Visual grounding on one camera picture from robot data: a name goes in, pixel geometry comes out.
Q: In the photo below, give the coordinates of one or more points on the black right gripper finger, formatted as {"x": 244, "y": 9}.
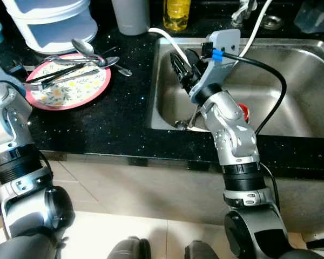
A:
{"x": 179, "y": 66}
{"x": 192, "y": 55}

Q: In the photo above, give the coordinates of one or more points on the grey left robot leg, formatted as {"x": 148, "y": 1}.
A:
{"x": 129, "y": 249}

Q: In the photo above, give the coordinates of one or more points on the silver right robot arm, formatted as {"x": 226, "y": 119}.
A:
{"x": 235, "y": 135}

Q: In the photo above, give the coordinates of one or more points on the grey plastic cup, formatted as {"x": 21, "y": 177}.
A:
{"x": 130, "y": 16}

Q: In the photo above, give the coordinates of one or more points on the blue tape band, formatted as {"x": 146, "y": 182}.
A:
{"x": 218, "y": 54}

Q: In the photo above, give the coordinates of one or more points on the grey robot leg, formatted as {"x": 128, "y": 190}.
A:
{"x": 129, "y": 249}
{"x": 201, "y": 251}

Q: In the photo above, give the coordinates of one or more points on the black chopstick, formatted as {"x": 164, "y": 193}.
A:
{"x": 67, "y": 76}
{"x": 59, "y": 72}

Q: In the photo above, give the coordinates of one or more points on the white round plastic container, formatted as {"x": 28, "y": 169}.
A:
{"x": 59, "y": 35}
{"x": 48, "y": 8}

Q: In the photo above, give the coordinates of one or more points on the stainless steel sink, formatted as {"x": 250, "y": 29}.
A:
{"x": 302, "y": 86}

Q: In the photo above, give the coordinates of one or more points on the chrome faucet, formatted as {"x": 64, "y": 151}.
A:
{"x": 238, "y": 19}

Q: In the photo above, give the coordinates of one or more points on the yellow oil bottle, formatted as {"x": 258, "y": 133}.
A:
{"x": 176, "y": 16}

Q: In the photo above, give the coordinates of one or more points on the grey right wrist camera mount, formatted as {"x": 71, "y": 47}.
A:
{"x": 227, "y": 40}

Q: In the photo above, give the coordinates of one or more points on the black bar white bracket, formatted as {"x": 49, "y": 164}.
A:
{"x": 321, "y": 244}

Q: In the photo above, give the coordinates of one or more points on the large metal spoon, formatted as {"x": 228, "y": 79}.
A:
{"x": 83, "y": 47}

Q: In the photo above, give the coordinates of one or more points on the red plastic cup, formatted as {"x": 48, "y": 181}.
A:
{"x": 244, "y": 112}

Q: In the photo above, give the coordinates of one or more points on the clear plastic container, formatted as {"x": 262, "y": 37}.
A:
{"x": 316, "y": 16}

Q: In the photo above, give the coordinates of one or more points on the floral plate pink rim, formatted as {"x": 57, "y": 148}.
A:
{"x": 70, "y": 94}

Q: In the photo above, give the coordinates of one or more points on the grey right robot leg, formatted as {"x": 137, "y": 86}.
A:
{"x": 201, "y": 251}

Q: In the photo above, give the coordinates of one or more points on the small metal spoon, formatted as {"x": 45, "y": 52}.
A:
{"x": 109, "y": 61}

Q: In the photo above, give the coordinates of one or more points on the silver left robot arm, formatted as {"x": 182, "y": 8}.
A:
{"x": 11, "y": 124}

